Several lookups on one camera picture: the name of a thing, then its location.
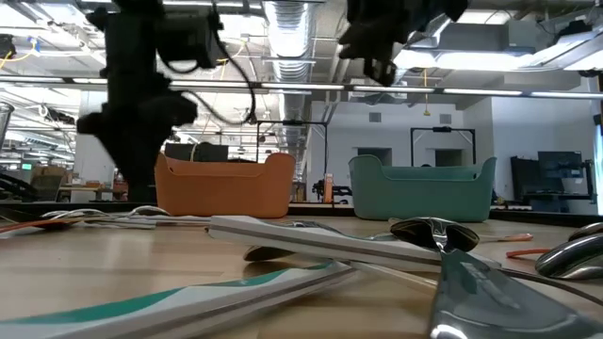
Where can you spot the black aluminium table frame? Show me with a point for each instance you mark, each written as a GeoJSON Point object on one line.
{"type": "Point", "coordinates": [325, 212]}

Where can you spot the black gantry frame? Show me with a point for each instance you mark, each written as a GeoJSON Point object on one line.
{"type": "Point", "coordinates": [443, 128]}

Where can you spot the silver ventilation duct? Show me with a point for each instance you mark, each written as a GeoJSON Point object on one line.
{"type": "Point", "coordinates": [289, 37]}

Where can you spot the white column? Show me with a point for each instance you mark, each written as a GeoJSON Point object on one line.
{"type": "Point", "coordinates": [92, 160]}

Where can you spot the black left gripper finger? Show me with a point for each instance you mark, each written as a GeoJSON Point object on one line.
{"type": "Point", "coordinates": [148, 169]}
{"type": "Point", "coordinates": [129, 169]}

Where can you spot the long ceiling light bar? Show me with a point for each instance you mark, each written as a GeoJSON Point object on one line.
{"type": "Point", "coordinates": [301, 86]}

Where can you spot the black background machine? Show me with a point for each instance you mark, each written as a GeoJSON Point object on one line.
{"type": "Point", "coordinates": [339, 190]}

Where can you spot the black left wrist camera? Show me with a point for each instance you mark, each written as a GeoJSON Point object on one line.
{"type": "Point", "coordinates": [188, 40]}

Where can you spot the small orange device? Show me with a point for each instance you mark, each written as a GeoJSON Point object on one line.
{"type": "Point", "coordinates": [328, 186]}

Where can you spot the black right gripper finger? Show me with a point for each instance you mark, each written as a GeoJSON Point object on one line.
{"type": "Point", "coordinates": [380, 73]}
{"type": "Point", "coordinates": [372, 42]}

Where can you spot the white ceiling light panel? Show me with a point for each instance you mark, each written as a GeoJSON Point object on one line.
{"type": "Point", "coordinates": [494, 59]}

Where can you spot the cardboard box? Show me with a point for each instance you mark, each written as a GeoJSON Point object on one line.
{"type": "Point", "coordinates": [47, 176]}

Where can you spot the orange plastic bin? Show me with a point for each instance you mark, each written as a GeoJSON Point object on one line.
{"type": "Point", "coordinates": [226, 193]}

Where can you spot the black monitors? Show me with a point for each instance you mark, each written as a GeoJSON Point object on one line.
{"type": "Point", "coordinates": [207, 151]}

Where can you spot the teal plastic bin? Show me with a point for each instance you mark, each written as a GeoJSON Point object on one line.
{"type": "Point", "coordinates": [424, 198]}

